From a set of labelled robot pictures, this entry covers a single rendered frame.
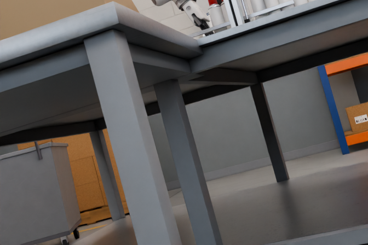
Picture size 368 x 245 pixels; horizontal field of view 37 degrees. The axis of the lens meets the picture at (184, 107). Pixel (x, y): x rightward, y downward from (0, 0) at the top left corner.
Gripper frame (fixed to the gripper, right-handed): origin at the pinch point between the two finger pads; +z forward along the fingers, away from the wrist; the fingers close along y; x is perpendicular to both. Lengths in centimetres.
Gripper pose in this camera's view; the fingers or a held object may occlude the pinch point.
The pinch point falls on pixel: (210, 34)
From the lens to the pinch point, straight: 222.8
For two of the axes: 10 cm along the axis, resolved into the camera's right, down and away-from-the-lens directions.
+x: -7.7, 5.8, 2.8
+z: 5.6, 8.1, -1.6
